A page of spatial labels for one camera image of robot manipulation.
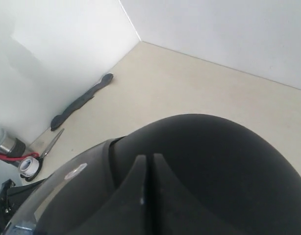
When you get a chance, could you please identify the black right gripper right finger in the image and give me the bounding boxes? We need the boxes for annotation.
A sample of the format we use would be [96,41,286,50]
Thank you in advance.
[153,154,214,235]

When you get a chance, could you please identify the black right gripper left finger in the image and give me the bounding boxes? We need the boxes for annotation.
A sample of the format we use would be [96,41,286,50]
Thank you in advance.
[92,155,148,235]

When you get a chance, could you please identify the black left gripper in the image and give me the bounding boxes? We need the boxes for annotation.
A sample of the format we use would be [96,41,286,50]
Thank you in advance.
[0,179,43,235]

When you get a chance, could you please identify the black helmet with visor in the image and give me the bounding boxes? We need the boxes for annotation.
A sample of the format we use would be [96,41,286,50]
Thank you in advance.
[4,114,301,235]

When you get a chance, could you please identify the white tape roll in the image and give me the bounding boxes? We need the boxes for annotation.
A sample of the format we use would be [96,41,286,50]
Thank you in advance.
[18,157,39,177]

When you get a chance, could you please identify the metal cylinder with black base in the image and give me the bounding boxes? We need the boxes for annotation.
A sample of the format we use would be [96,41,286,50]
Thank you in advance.
[0,128,26,158]

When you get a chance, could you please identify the silver scissors black handles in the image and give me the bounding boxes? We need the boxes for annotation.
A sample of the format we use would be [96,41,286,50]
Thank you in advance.
[21,128,65,182]

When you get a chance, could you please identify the red cord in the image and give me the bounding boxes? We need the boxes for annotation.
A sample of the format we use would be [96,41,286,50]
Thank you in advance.
[0,152,40,163]

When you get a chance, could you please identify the dark cloth strip by wall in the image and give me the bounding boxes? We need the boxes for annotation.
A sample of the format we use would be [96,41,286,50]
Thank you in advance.
[50,73,114,131]

